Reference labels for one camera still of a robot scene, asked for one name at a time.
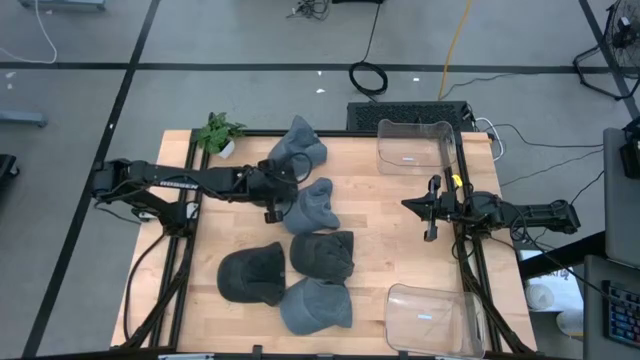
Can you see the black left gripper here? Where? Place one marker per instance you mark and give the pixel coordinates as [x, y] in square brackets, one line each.
[273, 216]

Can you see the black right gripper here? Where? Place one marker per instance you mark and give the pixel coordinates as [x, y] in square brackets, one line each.
[431, 232]

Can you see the blue-grey denim cap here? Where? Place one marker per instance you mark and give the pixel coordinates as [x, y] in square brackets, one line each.
[295, 142]
[315, 207]
[312, 307]

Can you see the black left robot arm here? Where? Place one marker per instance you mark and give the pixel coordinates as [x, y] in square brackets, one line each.
[150, 175]

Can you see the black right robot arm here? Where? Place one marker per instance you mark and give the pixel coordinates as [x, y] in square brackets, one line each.
[540, 215]

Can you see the yellow tag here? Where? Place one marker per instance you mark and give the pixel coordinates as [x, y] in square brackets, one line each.
[456, 180]

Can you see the clear plastic bin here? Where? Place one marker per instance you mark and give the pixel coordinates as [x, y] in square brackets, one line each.
[415, 150]
[430, 320]

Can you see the green plant in white pot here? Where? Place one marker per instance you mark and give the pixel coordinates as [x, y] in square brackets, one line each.
[216, 135]

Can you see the black computer case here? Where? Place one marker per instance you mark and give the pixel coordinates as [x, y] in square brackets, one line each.
[365, 116]

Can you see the black desk leg beam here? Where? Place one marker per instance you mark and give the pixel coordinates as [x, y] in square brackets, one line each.
[560, 255]

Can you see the white paper roll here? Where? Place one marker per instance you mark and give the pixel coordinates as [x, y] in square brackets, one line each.
[570, 322]
[540, 296]

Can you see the grey desk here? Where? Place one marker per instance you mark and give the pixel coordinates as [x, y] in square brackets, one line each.
[595, 300]
[620, 215]

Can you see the black desk device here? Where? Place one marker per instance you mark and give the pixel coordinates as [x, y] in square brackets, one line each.
[631, 155]

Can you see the black keyboard with coloured keys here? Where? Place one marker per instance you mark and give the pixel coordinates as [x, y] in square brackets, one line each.
[622, 312]

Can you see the black floor fan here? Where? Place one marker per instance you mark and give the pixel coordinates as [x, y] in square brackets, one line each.
[625, 30]

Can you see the grey furniture foot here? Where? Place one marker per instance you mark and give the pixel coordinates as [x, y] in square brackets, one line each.
[22, 118]
[60, 4]

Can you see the black caster base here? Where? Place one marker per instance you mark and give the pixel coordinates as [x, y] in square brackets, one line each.
[7, 165]

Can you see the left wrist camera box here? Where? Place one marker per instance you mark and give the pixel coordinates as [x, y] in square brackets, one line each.
[262, 182]

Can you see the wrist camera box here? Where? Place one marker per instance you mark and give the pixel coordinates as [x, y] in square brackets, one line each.
[262, 182]
[448, 202]

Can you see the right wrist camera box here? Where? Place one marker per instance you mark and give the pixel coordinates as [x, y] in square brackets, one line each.
[448, 202]

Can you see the black aluminium table frame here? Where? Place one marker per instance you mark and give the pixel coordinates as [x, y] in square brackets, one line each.
[260, 133]

